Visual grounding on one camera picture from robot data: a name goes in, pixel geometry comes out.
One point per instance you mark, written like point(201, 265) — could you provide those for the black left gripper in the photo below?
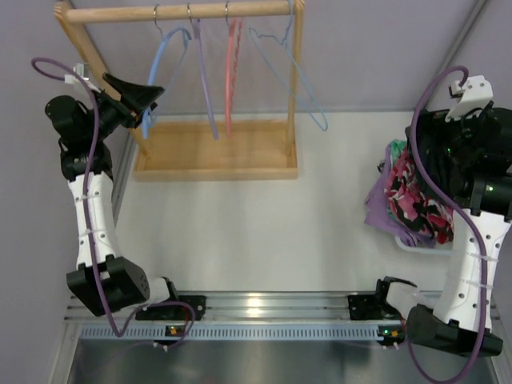
point(121, 108)

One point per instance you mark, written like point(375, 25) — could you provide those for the black trousers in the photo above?
point(448, 152)

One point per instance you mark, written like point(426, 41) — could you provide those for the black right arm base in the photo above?
point(365, 307)

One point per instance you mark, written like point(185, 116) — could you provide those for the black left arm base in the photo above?
point(189, 304)

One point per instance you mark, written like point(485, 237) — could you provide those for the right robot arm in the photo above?
point(459, 321)

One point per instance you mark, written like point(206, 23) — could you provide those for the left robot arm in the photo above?
point(103, 279)

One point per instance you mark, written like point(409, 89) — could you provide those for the pink plastic hanger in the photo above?
point(231, 69)

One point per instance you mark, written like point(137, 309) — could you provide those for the purple plastic hanger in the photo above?
point(202, 71)

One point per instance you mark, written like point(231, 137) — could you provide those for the wooden clothes rack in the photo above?
point(257, 149)

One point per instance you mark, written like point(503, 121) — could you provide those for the green garment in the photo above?
point(396, 149)

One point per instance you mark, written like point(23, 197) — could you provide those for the purple garment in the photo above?
point(378, 214)

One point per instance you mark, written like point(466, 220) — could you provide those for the pink camouflage garment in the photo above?
point(411, 207)

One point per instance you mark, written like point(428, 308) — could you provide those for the white laundry basket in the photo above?
point(437, 251)

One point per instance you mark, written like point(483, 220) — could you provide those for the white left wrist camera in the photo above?
point(83, 71)

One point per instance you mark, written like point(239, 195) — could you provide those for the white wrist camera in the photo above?
point(83, 71)
point(475, 93)

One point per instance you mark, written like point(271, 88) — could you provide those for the aluminium mounting rail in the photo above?
point(275, 306)

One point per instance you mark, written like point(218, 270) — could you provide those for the slotted grey cable duct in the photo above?
point(264, 332)

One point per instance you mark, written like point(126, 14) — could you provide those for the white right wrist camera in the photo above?
point(475, 93)

